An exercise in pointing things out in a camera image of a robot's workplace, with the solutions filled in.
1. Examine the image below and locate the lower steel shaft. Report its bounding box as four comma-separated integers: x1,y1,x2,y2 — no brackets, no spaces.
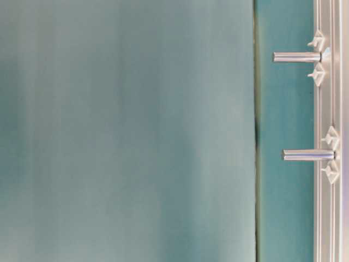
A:
281,149,335,161

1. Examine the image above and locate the steel shaft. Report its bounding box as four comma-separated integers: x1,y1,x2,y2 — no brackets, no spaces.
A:
272,52,322,63
281,149,335,161

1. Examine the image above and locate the upper steel shaft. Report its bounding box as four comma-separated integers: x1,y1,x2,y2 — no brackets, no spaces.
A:
272,52,322,63

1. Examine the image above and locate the clear plastic bracket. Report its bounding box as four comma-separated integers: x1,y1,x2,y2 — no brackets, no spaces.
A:
307,63,326,87
321,160,340,184
307,30,326,52
321,126,340,151

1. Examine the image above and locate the aluminium extrusion rail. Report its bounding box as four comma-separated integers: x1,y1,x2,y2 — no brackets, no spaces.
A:
314,1,348,261

